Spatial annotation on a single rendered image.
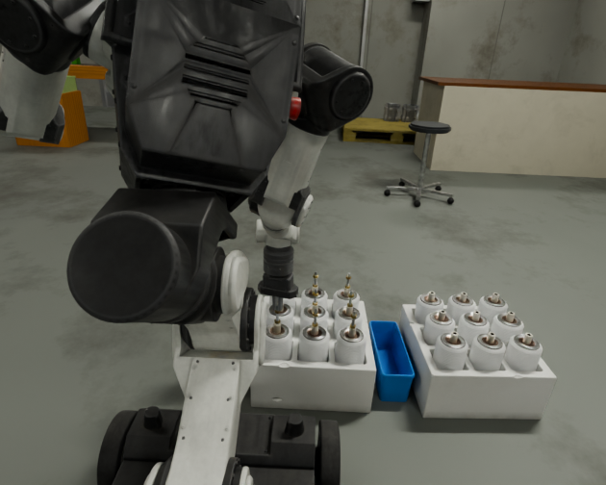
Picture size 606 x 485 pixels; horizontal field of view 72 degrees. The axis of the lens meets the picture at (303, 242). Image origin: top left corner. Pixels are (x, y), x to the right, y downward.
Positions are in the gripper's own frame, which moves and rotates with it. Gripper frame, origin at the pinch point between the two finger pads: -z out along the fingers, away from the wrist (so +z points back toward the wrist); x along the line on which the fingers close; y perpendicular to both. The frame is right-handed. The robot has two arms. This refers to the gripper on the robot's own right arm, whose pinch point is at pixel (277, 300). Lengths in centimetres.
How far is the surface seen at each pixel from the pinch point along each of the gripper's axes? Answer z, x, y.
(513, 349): -13, 73, 16
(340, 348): -14.6, 20.1, 1.6
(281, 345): -13.5, 2.6, -4.0
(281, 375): -22.5, 3.7, -7.0
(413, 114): -8, 28, 512
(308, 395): -30.3, 12.2, -4.9
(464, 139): -4, 80, 332
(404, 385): -29, 42, 8
